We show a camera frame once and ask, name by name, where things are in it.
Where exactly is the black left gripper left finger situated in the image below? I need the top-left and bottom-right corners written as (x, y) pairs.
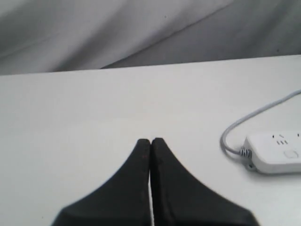
top-left (53, 139), bottom-right (151, 226)

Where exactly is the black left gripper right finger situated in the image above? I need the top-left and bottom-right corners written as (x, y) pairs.
top-left (151, 138), bottom-right (258, 226)

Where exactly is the white five-outlet power strip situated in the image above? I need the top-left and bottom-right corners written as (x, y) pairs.
top-left (243, 130), bottom-right (301, 174)

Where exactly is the grey backdrop cloth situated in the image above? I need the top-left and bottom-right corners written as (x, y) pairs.
top-left (0, 0), bottom-right (301, 75)

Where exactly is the grey power cord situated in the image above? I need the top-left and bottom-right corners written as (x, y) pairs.
top-left (220, 89), bottom-right (301, 170)

